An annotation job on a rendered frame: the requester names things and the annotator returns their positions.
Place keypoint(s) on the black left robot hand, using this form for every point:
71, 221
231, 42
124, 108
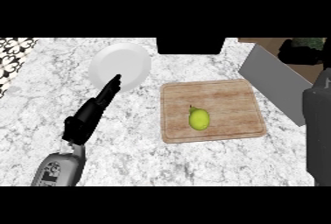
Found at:
87, 115

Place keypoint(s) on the dark plant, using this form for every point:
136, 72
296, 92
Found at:
303, 49

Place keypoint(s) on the wooden cutting board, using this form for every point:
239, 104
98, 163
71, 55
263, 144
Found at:
211, 110

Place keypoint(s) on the yellow-green squash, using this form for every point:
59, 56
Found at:
198, 118

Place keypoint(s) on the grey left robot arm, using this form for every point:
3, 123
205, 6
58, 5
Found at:
58, 170

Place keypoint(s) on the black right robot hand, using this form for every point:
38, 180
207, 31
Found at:
318, 128

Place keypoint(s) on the white round plate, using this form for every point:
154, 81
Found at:
120, 65

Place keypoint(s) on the grey flat panel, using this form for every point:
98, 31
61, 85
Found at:
278, 87

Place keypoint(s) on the black box appliance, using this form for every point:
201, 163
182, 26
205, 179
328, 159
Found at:
191, 45

